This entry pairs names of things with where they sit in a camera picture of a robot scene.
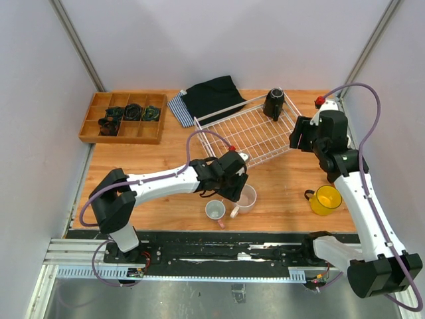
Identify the dark rolled sock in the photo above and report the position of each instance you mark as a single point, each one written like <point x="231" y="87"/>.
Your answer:
<point x="132" y="112"/>
<point x="151" y="114"/>
<point x="115" y="112"/>

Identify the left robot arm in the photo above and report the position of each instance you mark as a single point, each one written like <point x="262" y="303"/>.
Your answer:
<point x="118" y="194"/>

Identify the white wire dish rack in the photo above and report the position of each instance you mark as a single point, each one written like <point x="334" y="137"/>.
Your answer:
<point x="250" y="131"/>

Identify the pink mug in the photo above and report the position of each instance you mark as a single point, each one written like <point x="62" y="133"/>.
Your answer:
<point x="246" y="202"/>

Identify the black rolled sock lower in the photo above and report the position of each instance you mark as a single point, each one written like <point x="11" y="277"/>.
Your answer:
<point x="109" y="126"/>

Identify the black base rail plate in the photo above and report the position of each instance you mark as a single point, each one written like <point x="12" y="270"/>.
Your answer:
<point x="164" y="246"/>

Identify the small white pink-handled cup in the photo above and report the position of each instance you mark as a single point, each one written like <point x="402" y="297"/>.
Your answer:
<point x="216" y="210"/>

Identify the black folded cloth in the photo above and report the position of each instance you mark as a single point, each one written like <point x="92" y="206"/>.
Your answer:
<point x="212" y="96"/>

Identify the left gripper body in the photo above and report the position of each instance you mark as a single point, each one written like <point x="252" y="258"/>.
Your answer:
<point x="232" y="187"/>

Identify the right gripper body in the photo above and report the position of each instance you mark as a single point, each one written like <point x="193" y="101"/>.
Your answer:
<point x="305" y="134"/>

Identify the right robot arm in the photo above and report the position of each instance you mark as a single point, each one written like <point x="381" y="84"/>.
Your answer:
<point x="383" y="266"/>

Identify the dark rolled sock middle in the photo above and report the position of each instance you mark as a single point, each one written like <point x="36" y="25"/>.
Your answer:
<point x="132" y="112"/>

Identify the yellow glass mug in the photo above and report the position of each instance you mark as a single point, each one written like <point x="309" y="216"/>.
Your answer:
<point x="324" y="200"/>

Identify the wooden compartment tray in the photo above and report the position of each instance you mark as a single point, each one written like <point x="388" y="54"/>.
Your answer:
<point x="130" y="132"/>

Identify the dark rolled sock right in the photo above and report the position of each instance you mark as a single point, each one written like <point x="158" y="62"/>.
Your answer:
<point x="151" y="114"/>

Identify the black mug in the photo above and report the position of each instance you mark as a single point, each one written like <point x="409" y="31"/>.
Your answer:
<point x="274" y="103"/>

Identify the blue striped cloth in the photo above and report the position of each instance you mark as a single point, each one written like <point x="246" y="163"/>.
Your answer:
<point x="180" y="111"/>

